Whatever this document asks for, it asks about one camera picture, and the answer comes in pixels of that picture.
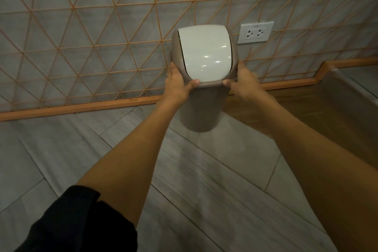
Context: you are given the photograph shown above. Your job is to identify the person's right forearm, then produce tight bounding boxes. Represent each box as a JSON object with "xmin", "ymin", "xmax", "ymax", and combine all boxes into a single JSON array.
[{"xmin": 249, "ymin": 91, "xmax": 378, "ymax": 252}]

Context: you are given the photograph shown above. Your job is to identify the black shirt sleeve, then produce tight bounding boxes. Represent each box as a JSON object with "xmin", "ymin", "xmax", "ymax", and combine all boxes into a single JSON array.
[{"xmin": 14, "ymin": 185, "xmax": 138, "ymax": 252}]

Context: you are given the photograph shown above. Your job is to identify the taupe swing-lid trash bin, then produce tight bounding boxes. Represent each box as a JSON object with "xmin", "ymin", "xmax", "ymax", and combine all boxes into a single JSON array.
[{"xmin": 171, "ymin": 25, "xmax": 238, "ymax": 132}]

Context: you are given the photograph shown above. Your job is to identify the person's left hand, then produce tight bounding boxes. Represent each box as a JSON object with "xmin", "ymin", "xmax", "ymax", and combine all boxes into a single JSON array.
[{"xmin": 161, "ymin": 61, "xmax": 201, "ymax": 105}]

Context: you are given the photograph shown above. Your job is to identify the orange wooden baseboard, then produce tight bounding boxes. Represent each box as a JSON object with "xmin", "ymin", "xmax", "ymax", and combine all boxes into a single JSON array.
[{"xmin": 0, "ymin": 57, "xmax": 378, "ymax": 122}]

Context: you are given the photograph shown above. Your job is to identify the white wall power outlet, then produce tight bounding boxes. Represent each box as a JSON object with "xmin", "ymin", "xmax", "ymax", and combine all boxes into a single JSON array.
[{"xmin": 237, "ymin": 21, "xmax": 274, "ymax": 44}]

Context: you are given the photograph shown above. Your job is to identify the person's left forearm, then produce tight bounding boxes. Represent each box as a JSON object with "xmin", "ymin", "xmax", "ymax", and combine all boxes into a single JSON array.
[{"xmin": 76, "ymin": 95, "xmax": 181, "ymax": 228}]

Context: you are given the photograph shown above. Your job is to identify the person's right hand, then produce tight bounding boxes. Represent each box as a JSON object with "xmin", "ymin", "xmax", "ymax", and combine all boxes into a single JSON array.
[{"xmin": 223, "ymin": 60, "xmax": 268, "ymax": 102}]

